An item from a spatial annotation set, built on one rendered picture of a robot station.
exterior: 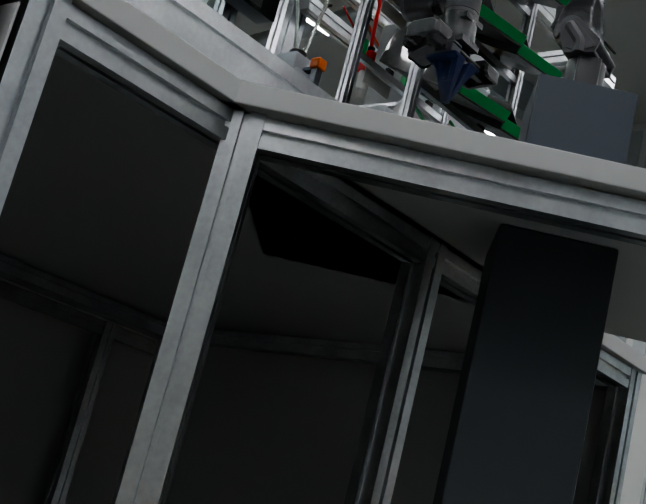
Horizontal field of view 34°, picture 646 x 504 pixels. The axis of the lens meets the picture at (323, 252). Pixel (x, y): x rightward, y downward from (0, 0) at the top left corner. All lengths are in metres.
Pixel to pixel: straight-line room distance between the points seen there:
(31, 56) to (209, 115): 0.24
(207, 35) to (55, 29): 0.28
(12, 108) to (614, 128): 0.82
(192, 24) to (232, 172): 0.20
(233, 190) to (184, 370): 0.22
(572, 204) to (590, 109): 0.30
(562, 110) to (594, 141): 0.06
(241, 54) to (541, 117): 0.42
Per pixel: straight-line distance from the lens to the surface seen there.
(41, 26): 1.13
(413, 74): 2.05
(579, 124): 1.53
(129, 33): 1.18
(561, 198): 1.27
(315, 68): 1.69
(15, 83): 1.10
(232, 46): 1.39
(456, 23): 1.73
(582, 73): 1.60
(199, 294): 1.22
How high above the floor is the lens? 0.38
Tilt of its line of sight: 14 degrees up
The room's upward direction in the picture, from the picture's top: 14 degrees clockwise
